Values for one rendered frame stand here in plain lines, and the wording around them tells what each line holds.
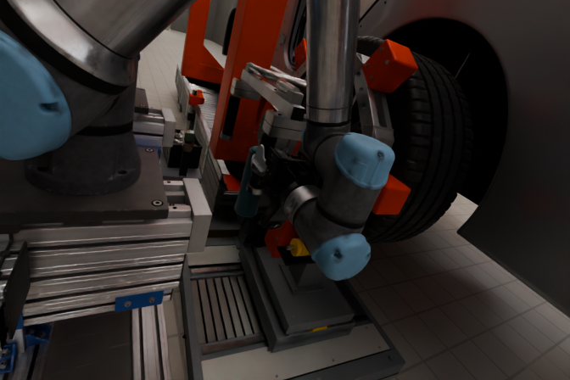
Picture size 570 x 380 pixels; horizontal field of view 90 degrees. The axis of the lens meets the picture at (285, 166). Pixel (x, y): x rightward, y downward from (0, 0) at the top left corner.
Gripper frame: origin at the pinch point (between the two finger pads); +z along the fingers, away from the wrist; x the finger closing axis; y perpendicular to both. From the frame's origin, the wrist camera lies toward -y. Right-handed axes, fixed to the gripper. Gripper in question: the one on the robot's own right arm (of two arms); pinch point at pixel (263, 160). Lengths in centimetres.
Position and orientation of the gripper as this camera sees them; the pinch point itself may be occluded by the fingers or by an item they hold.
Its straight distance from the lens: 67.3
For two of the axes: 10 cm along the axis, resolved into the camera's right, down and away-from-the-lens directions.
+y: 2.9, -8.8, -3.7
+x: -8.8, -0.9, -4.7
